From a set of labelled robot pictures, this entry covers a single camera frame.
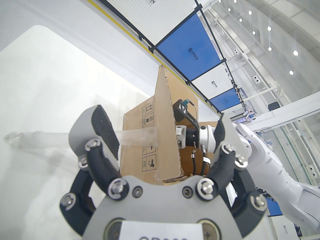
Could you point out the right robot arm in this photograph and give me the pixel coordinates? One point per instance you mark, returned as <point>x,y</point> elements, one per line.
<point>265,158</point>

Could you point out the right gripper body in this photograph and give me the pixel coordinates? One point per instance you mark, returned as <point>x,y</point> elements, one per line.
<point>192,136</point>

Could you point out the large blue partition panel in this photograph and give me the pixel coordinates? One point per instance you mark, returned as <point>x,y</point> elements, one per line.
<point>190,48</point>

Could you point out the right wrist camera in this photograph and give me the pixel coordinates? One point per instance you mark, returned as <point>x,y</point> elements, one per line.
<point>183,113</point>

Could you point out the large brown cardboard carton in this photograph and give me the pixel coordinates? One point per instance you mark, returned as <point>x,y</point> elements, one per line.
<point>163,126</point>

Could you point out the small blue partition panel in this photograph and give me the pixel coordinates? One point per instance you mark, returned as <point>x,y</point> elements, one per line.
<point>226,101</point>

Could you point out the large white perforated partition panel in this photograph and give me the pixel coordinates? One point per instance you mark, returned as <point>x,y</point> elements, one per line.
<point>140,8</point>

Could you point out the small white partition panel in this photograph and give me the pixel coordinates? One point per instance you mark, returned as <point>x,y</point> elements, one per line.
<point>213,83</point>

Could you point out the clear plastic wrap strip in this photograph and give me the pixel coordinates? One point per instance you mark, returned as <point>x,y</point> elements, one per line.
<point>50,138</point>

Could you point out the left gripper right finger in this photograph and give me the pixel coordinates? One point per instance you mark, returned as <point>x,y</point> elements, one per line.
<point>235,151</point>

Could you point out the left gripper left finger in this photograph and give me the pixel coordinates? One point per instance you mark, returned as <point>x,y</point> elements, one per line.
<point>82,131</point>

